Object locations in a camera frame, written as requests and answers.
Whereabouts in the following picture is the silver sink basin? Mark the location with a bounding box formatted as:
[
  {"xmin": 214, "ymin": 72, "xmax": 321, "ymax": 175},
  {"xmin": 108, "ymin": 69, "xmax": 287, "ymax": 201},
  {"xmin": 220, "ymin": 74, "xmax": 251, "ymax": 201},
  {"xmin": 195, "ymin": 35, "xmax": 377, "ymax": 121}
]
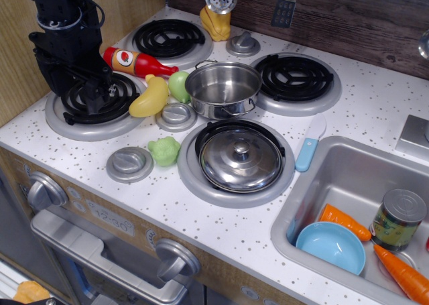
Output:
[{"xmin": 271, "ymin": 136, "xmax": 428, "ymax": 304}]

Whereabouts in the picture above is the back left stove burner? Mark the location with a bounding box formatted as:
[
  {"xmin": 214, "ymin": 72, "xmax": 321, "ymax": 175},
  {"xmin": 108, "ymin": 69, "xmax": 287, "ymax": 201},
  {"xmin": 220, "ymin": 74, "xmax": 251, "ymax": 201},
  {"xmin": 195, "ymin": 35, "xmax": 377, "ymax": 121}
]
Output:
[{"xmin": 122, "ymin": 19, "xmax": 214, "ymax": 70}]

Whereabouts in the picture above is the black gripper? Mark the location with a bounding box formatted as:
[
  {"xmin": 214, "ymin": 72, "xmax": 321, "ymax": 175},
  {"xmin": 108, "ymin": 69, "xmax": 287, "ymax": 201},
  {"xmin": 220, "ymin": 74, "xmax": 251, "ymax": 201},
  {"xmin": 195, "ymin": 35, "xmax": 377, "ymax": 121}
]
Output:
[{"xmin": 29, "ymin": 25, "xmax": 112, "ymax": 115}]

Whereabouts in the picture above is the oven clock display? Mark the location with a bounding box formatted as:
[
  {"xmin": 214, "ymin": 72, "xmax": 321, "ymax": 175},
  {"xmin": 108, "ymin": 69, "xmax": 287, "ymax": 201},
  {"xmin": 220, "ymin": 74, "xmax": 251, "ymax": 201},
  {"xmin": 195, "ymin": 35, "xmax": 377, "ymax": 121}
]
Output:
[{"xmin": 85, "ymin": 200, "xmax": 135, "ymax": 237}]

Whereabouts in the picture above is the steel pot with handles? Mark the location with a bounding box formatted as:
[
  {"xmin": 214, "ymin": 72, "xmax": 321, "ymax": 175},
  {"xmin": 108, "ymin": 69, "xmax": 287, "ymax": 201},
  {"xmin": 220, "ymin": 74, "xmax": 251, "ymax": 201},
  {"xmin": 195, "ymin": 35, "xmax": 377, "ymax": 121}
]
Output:
[{"xmin": 185, "ymin": 62, "xmax": 262, "ymax": 120}]

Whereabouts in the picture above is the left oven dial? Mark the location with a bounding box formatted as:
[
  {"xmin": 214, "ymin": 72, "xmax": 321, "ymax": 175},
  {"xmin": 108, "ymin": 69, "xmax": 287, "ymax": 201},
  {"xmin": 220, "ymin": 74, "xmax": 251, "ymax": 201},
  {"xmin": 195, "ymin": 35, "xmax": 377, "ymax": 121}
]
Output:
[{"xmin": 27, "ymin": 172, "xmax": 68, "ymax": 210}]

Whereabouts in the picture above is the silver faucet base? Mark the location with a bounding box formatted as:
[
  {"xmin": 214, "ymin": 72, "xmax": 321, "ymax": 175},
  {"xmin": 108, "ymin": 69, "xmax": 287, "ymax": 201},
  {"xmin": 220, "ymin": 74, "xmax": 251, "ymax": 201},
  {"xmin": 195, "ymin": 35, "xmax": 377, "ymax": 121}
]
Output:
[{"xmin": 395, "ymin": 115, "xmax": 428, "ymax": 161}]

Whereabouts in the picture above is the back right stove burner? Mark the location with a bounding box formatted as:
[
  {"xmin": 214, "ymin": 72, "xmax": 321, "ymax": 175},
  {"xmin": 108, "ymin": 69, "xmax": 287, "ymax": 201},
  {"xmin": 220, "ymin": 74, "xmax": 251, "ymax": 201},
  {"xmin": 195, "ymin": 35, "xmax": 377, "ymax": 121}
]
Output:
[{"xmin": 251, "ymin": 52, "xmax": 343, "ymax": 117}]

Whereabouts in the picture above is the stove burner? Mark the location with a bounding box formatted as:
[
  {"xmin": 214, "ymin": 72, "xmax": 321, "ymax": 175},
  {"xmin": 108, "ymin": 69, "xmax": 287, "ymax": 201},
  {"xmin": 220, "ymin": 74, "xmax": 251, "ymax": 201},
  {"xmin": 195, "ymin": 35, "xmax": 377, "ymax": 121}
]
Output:
[
  {"xmin": 122, "ymin": 19, "xmax": 214, "ymax": 70},
  {"xmin": 177, "ymin": 119, "xmax": 295, "ymax": 208},
  {"xmin": 251, "ymin": 52, "xmax": 343, "ymax": 117},
  {"xmin": 45, "ymin": 73, "xmax": 146, "ymax": 141}
]

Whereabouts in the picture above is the blue handled toy knife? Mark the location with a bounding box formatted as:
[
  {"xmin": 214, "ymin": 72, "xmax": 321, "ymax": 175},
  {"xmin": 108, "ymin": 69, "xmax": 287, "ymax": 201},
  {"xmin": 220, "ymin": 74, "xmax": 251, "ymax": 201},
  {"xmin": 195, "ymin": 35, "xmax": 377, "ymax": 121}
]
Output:
[{"xmin": 295, "ymin": 113, "xmax": 326, "ymax": 172}]

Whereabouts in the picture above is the grey knob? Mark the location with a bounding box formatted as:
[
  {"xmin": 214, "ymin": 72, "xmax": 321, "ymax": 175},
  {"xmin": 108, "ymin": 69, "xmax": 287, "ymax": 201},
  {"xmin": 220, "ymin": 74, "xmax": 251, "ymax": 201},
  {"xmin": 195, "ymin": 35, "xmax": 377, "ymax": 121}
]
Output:
[
  {"xmin": 156, "ymin": 103, "xmax": 197, "ymax": 133},
  {"xmin": 106, "ymin": 147, "xmax": 154, "ymax": 184},
  {"xmin": 226, "ymin": 32, "xmax": 261, "ymax": 57}
]

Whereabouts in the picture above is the green broccoli toy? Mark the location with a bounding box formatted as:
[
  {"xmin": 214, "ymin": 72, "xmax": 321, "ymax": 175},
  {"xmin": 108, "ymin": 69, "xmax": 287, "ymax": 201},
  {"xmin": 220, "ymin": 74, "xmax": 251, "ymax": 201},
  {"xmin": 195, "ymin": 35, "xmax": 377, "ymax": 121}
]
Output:
[{"xmin": 147, "ymin": 136, "xmax": 181, "ymax": 167}]

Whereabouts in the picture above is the orange carrot toy lower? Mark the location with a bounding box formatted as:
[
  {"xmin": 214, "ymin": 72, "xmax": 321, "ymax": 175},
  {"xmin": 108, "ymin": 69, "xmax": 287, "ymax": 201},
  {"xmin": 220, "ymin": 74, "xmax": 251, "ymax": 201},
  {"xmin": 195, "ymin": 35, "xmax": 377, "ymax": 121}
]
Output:
[{"xmin": 373, "ymin": 245, "xmax": 428, "ymax": 304}]

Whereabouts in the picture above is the oven dial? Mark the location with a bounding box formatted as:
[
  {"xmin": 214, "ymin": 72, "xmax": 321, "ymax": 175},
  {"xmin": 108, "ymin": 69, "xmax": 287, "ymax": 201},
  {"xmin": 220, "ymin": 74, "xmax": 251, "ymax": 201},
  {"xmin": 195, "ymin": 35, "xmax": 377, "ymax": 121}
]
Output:
[
  {"xmin": 155, "ymin": 238, "xmax": 201, "ymax": 282},
  {"xmin": 27, "ymin": 172, "xmax": 68, "ymax": 210}
]

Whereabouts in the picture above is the orange carrot toy upper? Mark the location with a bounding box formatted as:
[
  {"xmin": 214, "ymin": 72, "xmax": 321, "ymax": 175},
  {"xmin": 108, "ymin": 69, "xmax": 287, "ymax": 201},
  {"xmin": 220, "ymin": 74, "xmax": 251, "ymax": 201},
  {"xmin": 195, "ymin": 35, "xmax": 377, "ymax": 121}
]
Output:
[{"xmin": 318, "ymin": 204, "xmax": 372, "ymax": 241}]

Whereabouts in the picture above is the orange toy on floor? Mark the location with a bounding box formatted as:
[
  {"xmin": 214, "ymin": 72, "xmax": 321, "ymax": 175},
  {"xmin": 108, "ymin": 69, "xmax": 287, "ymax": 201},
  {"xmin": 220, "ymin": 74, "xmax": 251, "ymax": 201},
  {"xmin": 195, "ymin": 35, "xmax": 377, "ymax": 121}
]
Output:
[{"xmin": 13, "ymin": 281, "xmax": 50, "ymax": 304}]

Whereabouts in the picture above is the toy tin can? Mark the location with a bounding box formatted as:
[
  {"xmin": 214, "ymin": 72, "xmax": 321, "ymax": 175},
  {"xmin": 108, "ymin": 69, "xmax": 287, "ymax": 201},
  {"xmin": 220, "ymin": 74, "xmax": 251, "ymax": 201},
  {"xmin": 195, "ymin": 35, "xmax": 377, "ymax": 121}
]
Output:
[{"xmin": 369, "ymin": 188, "xmax": 427, "ymax": 251}]

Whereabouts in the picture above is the grey knob back centre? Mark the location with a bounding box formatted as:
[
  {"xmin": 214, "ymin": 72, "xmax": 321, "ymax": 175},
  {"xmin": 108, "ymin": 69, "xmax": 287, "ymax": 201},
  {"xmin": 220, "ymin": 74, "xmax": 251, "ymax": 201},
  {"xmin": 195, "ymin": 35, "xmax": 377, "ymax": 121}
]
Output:
[{"xmin": 226, "ymin": 32, "xmax": 261, "ymax": 57}]

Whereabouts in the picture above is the grey knob front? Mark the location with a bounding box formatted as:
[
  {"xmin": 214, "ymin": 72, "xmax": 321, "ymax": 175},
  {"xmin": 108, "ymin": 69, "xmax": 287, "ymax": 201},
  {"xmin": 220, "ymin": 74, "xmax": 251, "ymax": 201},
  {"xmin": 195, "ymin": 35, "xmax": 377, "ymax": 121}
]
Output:
[{"xmin": 106, "ymin": 147, "xmax": 154, "ymax": 184}]

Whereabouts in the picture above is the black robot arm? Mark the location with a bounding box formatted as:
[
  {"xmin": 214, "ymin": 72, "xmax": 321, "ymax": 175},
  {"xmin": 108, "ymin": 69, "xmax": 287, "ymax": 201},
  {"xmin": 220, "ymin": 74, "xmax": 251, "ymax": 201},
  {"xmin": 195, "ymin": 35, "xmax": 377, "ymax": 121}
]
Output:
[{"xmin": 29, "ymin": 0, "xmax": 112, "ymax": 114}]

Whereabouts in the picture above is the silver oven door handle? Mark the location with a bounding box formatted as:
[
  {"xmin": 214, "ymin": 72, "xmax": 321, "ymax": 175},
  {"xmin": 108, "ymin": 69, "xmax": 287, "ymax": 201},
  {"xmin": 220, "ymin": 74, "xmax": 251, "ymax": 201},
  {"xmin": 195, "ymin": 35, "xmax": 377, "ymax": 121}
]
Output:
[{"xmin": 31, "ymin": 210, "xmax": 188, "ymax": 304}]

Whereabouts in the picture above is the silver slotted spatula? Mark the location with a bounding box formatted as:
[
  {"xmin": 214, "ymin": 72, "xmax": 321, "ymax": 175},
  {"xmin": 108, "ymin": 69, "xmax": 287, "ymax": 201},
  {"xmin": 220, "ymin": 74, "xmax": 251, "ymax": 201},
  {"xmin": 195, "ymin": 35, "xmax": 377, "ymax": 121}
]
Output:
[{"xmin": 271, "ymin": 0, "xmax": 296, "ymax": 28}]

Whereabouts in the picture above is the orange carrot toy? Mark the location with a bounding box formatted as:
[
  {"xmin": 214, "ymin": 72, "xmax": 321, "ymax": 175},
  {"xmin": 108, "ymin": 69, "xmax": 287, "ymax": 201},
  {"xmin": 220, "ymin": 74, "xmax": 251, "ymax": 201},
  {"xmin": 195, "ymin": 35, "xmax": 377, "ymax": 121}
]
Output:
[
  {"xmin": 318, "ymin": 204, "xmax": 372, "ymax": 241},
  {"xmin": 373, "ymin": 245, "xmax": 428, "ymax": 304}
]

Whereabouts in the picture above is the yellow bell pepper toy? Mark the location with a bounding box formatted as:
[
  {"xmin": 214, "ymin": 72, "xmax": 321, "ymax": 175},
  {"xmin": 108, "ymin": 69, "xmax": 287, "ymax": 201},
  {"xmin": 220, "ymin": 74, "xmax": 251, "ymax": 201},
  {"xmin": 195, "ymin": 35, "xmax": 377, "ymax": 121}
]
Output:
[{"xmin": 200, "ymin": 5, "xmax": 231, "ymax": 42}]

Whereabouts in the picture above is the light blue bowl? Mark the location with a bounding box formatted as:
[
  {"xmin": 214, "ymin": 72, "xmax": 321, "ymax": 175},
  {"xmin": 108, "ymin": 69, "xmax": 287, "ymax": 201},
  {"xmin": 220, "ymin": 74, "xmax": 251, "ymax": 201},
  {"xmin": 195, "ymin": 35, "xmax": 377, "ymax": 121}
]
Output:
[{"xmin": 296, "ymin": 221, "xmax": 366, "ymax": 275}]

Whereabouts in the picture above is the front left stove burner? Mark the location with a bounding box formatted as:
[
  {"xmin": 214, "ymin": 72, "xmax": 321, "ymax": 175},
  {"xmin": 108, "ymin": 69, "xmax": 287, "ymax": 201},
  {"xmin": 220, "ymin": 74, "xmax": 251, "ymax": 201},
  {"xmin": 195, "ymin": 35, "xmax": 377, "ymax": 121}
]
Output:
[{"xmin": 45, "ymin": 73, "xmax": 146, "ymax": 141}]

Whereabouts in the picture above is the yellow banana toy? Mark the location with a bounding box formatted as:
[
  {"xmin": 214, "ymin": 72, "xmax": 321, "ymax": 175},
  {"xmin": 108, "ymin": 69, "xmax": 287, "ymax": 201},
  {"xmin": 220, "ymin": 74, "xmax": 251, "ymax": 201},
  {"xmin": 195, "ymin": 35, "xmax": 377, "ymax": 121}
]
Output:
[{"xmin": 129, "ymin": 74, "xmax": 169, "ymax": 118}]

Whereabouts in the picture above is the grey knob middle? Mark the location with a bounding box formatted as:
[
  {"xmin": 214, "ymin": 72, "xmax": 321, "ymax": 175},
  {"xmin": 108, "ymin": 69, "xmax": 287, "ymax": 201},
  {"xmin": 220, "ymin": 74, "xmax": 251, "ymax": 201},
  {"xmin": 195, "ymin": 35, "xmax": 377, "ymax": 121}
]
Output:
[{"xmin": 156, "ymin": 103, "xmax": 197, "ymax": 133}]

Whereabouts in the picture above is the green pear toy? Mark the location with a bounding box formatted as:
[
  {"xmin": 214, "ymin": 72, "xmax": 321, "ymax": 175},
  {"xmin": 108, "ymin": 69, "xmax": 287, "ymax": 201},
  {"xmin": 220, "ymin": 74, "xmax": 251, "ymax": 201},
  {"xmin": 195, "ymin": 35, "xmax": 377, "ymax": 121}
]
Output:
[{"xmin": 168, "ymin": 71, "xmax": 190, "ymax": 103}]

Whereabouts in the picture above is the right oven dial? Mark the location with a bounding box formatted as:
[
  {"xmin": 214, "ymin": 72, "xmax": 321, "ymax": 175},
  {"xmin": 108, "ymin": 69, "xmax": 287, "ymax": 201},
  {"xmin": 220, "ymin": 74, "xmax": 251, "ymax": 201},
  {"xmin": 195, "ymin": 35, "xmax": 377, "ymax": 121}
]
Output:
[{"xmin": 155, "ymin": 238, "xmax": 201, "ymax": 282}]

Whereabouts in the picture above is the silver faucet spout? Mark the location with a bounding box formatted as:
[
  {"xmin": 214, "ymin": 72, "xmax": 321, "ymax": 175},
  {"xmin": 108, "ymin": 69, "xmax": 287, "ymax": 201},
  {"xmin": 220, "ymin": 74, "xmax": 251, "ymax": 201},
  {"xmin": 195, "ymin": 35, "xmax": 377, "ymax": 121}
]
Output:
[{"xmin": 418, "ymin": 29, "xmax": 429, "ymax": 60}]

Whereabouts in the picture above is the steel pot lid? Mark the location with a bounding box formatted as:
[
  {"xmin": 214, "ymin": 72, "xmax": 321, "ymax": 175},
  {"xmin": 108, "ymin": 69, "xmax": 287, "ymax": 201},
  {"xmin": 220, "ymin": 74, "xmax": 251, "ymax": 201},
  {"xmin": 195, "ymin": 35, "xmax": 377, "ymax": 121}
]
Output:
[{"xmin": 195, "ymin": 126, "xmax": 284, "ymax": 193}]

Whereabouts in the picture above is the red ketchup bottle toy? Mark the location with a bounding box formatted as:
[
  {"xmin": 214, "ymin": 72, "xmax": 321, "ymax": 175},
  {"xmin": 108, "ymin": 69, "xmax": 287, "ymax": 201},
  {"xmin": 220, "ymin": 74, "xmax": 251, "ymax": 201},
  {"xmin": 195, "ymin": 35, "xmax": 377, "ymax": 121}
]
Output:
[{"xmin": 103, "ymin": 47, "xmax": 179, "ymax": 78}]

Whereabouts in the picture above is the front right stove burner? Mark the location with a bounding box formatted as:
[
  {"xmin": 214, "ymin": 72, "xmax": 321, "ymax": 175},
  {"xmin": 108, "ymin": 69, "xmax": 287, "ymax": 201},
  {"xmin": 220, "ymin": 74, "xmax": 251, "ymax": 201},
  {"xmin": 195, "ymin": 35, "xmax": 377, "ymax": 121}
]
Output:
[{"xmin": 177, "ymin": 119, "xmax": 295, "ymax": 208}]

